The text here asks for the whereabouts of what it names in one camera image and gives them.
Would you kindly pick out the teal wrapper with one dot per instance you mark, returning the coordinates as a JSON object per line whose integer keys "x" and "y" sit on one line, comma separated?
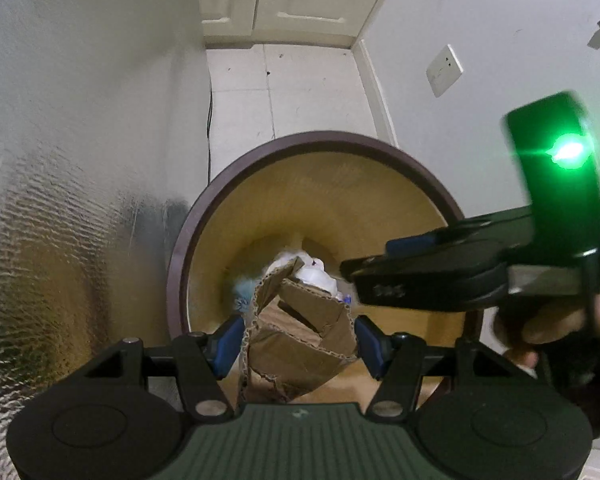
{"x": 242, "y": 295}

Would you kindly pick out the person's right hand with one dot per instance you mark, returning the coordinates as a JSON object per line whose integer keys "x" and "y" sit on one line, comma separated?
{"x": 540, "y": 327}

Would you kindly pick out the white pink wrapper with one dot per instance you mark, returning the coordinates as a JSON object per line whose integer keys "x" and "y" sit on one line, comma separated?
{"x": 315, "y": 275}

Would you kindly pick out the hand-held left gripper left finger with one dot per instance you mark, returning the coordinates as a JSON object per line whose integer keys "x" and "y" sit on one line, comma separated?
{"x": 227, "y": 347}

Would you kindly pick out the white wall socket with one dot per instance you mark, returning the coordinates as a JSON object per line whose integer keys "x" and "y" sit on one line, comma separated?
{"x": 445, "y": 70}

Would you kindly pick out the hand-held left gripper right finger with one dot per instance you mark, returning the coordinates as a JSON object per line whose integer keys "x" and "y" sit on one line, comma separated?
{"x": 370, "y": 350}

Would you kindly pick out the white door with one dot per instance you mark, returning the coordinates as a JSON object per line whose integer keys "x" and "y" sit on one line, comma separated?
{"x": 300, "y": 0}

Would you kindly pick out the tan bin with brown rim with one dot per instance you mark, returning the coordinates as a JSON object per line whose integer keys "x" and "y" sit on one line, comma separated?
{"x": 380, "y": 195}

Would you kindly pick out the torn corrugated cardboard piece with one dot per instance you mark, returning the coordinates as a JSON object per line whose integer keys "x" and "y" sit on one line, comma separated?
{"x": 300, "y": 340}

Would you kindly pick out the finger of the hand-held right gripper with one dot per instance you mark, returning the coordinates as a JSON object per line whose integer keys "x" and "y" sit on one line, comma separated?
{"x": 480, "y": 230}
{"x": 430, "y": 280}

